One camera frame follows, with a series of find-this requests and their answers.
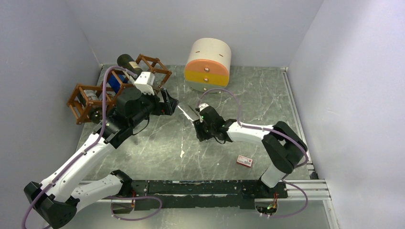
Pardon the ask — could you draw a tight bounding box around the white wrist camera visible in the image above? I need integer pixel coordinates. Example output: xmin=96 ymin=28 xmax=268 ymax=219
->
xmin=197 ymin=103 xmax=209 ymax=112
xmin=134 ymin=72 xmax=155 ymax=95

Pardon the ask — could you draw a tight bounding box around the olive green wine bottle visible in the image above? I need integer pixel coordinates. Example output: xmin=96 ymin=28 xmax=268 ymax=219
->
xmin=117 ymin=54 xmax=143 ymax=76

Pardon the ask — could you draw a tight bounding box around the cylindrical drawer cabinet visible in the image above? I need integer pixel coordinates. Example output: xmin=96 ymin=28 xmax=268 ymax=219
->
xmin=184 ymin=38 xmax=232 ymax=92

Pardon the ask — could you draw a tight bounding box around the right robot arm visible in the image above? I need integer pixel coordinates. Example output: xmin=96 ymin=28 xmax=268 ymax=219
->
xmin=193 ymin=104 xmax=308 ymax=198

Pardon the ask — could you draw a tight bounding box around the aluminium rail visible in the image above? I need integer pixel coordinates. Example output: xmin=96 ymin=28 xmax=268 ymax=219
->
xmin=75 ymin=178 xmax=331 ymax=203

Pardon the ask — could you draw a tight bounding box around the tall blue glass bottle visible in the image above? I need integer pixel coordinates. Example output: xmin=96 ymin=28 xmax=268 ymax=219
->
xmin=107 ymin=74 xmax=128 ymax=94

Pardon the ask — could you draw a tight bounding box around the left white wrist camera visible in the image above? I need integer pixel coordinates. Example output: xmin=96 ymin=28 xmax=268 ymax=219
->
xmin=134 ymin=72 xmax=155 ymax=95

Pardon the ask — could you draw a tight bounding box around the brown wooden wine rack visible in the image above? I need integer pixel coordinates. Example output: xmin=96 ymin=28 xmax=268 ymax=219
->
xmin=67 ymin=54 xmax=171 ymax=125

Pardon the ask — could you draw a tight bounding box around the clear bottle silver cap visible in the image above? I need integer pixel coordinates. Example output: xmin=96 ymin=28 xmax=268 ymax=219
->
xmin=176 ymin=103 xmax=200 ymax=123

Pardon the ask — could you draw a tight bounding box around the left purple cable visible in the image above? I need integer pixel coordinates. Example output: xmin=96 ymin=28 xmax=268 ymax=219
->
xmin=21 ymin=65 xmax=138 ymax=229

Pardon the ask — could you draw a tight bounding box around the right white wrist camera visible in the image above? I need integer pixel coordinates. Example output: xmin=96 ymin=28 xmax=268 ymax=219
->
xmin=197 ymin=103 xmax=209 ymax=112

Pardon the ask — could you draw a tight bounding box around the dark brown wine bottle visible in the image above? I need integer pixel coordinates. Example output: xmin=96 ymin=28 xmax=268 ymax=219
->
xmin=81 ymin=90 xmax=105 ymax=124

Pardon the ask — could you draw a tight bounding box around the black base frame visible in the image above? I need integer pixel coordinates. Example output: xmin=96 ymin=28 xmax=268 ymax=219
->
xmin=111 ymin=170 xmax=288 ymax=210

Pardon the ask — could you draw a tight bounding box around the small red white box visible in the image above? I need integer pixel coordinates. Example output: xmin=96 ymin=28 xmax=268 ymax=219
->
xmin=236 ymin=155 xmax=253 ymax=167

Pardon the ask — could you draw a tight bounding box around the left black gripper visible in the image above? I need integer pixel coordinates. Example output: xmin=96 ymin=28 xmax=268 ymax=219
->
xmin=130 ymin=87 xmax=179 ymax=127

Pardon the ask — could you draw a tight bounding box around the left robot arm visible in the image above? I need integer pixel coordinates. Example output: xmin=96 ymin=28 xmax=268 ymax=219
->
xmin=24 ymin=87 xmax=179 ymax=229

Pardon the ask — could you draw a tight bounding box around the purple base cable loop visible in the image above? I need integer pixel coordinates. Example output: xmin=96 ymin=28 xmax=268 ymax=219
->
xmin=107 ymin=196 xmax=163 ymax=221

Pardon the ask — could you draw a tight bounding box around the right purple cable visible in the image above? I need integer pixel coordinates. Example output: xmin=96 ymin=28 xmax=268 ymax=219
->
xmin=197 ymin=88 xmax=310 ymax=170

